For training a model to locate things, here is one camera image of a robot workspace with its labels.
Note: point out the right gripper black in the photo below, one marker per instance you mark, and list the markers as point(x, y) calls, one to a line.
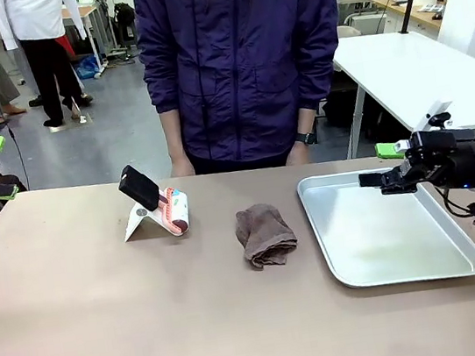
point(456, 160)

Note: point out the blue plastic bag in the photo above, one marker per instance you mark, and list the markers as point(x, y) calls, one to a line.
point(87, 68)

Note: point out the black backpack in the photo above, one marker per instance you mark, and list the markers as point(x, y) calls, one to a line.
point(125, 12)

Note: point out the wooden top table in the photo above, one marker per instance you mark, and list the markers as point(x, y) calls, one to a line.
point(418, 15)

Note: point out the person's left hand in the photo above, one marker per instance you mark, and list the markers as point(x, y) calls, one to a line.
point(297, 155)

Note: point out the black stool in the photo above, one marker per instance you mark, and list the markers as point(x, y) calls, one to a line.
point(128, 31)

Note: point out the wooden top desk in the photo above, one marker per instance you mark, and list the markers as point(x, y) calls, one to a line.
point(83, 11)

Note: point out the person in purple jacket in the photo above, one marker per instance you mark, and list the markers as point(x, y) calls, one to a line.
point(241, 75)

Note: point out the person's right forearm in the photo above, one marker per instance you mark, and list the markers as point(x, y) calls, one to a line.
point(171, 134)

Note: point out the silver metal tray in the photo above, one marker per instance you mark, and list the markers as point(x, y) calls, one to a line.
point(383, 237)

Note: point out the large white table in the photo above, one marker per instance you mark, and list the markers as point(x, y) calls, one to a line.
point(404, 70)

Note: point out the brown towel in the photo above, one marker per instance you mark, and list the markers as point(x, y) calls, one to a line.
point(265, 236)

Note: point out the person's right hand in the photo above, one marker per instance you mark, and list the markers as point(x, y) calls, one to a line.
point(183, 167)

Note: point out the white folded stand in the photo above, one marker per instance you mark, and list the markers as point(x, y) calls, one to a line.
point(137, 223)

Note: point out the person in white shirt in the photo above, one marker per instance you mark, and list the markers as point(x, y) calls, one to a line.
point(46, 59)

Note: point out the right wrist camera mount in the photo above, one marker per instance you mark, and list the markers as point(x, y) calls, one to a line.
point(439, 119)

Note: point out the person's left forearm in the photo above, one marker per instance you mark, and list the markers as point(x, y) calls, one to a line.
point(305, 120)

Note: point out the flat metal floor plate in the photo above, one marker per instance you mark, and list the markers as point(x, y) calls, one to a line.
point(66, 126)

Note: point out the black wrist watch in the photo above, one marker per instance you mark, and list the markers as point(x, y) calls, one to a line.
point(305, 137)

